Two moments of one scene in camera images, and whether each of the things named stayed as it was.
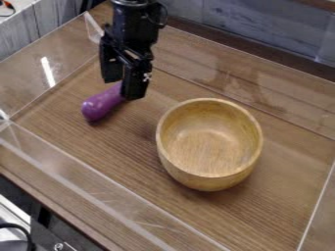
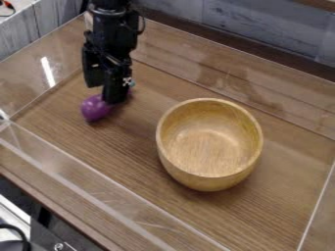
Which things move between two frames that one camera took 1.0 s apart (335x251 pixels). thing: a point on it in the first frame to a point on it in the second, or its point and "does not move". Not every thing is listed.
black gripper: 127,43 to 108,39
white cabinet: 30,20 does not move
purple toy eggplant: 100,106 does not move
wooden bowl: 208,140 does not move
